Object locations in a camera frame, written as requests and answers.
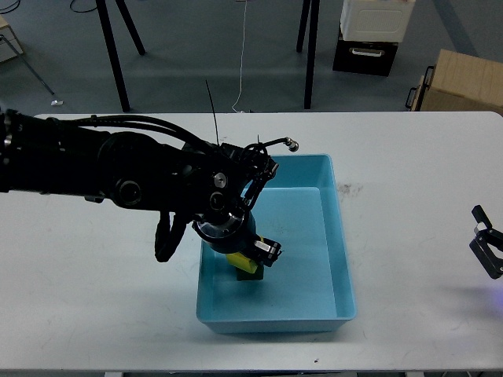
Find yellow block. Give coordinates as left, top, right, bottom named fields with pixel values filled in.
left=226, top=252, right=259, bottom=274

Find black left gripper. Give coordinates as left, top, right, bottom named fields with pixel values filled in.
left=193, top=211, right=282, bottom=267

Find blue plastic bin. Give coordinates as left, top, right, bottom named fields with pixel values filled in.
left=196, top=155, right=356, bottom=333

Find green block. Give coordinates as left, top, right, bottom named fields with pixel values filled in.
left=235, top=265, right=264, bottom=281

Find wooden furniture at left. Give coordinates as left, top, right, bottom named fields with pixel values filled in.
left=0, top=16, right=24, bottom=63

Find black tripod right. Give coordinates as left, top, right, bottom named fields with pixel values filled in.
left=296, top=0, right=321, bottom=110

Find cardboard box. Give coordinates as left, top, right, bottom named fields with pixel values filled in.
left=417, top=49, right=502, bottom=115

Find black tripod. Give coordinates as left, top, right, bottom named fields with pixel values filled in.
left=296, top=0, right=321, bottom=110
left=94, top=0, right=146, bottom=114

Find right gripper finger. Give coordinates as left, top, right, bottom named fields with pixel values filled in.
left=469, top=205, right=502, bottom=280

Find white cable on floor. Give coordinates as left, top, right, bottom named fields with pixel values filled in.
left=231, top=0, right=252, bottom=115

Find black tripod left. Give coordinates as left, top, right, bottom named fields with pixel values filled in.
left=94, top=0, right=146, bottom=114

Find thin black wire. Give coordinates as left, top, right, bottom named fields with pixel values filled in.
left=204, top=79, right=221, bottom=147

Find black metal rack handles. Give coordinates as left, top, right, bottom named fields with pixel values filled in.
left=405, top=65, right=435, bottom=112

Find white plastic crate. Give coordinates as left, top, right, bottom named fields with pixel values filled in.
left=340, top=0, right=416, bottom=43

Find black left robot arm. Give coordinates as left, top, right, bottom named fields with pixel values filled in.
left=1, top=110, right=281, bottom=266

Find black storage box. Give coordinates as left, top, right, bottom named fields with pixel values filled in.
left=332, top=34, right=398, bottom=76

